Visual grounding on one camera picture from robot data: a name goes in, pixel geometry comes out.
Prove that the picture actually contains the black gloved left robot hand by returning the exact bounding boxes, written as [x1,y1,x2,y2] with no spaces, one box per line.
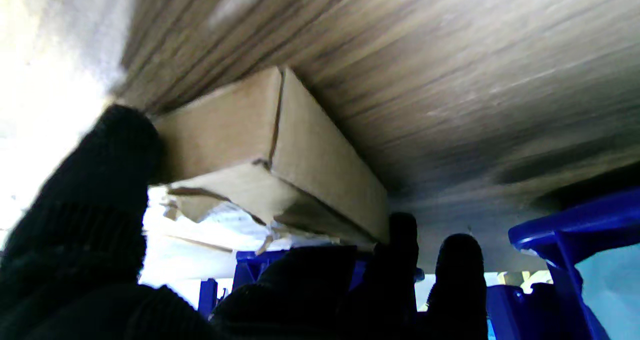
[0,104,490,340]

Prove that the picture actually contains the blue bin labelled bagged parcels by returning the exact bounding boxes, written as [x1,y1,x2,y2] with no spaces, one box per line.
[198,249,426,320]

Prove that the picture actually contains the paper label boxed parcels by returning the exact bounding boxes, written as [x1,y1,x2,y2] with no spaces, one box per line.
[575,244,640,340]

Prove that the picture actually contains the blue bin labelled boxed parcels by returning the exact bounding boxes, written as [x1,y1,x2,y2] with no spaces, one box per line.
[487,189,640,340]

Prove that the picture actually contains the printed warehouse backdrop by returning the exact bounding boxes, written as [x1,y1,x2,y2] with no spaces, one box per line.
[0,0,556,313]

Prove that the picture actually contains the small cardboard box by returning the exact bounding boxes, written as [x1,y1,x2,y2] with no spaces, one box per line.
[150,66,391,256]

